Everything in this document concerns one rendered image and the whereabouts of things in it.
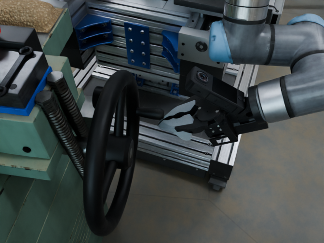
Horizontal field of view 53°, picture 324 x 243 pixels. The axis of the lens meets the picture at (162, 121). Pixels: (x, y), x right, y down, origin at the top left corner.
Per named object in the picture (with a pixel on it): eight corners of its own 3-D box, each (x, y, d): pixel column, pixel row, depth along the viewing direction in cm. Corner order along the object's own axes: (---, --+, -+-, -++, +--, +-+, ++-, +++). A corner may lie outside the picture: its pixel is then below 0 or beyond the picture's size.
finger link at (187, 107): (169, 138, 71) (208, 128, 66) (155, 121, 67) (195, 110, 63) (171, 127, 73) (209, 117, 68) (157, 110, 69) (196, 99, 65)
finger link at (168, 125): (167, 149, 69) (207, 141, 64) (153, 133, 65) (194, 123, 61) (169, 137, 71) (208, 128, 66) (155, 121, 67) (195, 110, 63)
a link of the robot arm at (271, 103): (281, 99, 52) (277, 66, 57) (253, 106, 54) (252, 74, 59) (293, 127, 57) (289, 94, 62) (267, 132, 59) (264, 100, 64)
